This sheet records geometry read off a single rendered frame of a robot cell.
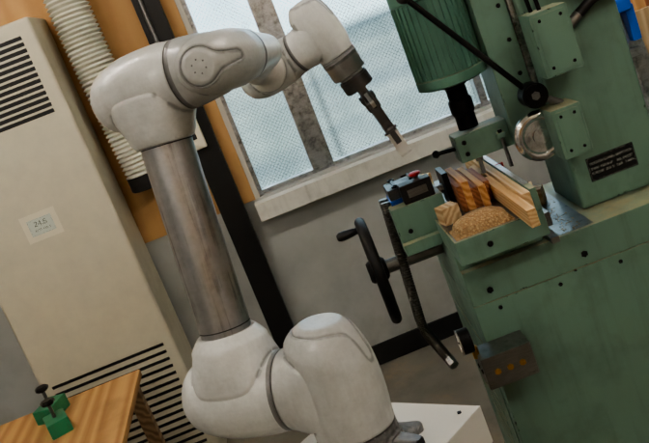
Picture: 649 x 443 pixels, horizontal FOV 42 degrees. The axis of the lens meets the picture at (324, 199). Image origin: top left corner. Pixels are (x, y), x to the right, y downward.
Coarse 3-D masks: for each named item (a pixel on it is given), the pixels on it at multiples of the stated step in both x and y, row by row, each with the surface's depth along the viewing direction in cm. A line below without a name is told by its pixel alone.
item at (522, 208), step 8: (472, 168) 228; (488, 176) 215; (496, 184) 205; (496, 192) 203; (504, 192) 197; (512, 192) 194; (504, 200) 197; (512, 200) 189; (520, 200) 187; (512, 208) 192; (520, 208) 184; (528, 208) 179; (520, 216) 187; (528, 216) 179; (536, 216) 179; (528, 224) 181; (536, 224) 179
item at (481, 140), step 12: (492, 120) 213; (504, 120) 209; (456, 132) 214; (468, 132) 209; (480, 132) 210; (492, 132) 210; (456, 144) 210; (468, 144) 210; (480, 144) 210; (492, 144) 210; (456, 156) 216; (468, 156) 211; (480, 156) 211
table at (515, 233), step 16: (512, 224) 188; (544, 224) 189; (416, 240) 210; (432, 240) 210; (448, 240) 197; (464, 240) 188; (480, 240) 189; (496, 240) 189; (512, 240) 189; (528, 240) 189; (464, 256) 189; (480, 256) 189
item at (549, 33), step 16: (528, 16) 189; (544, 16) 189; (560, 16) 189; (528, 32) 193; (544, 32) 190; (560, 32) 190; (528, 48) 198; (544, 48) 190; (560, 48) 191; (576, 48) 191; (544, 64) 191; (560, 64) 191; (576, 64) 192
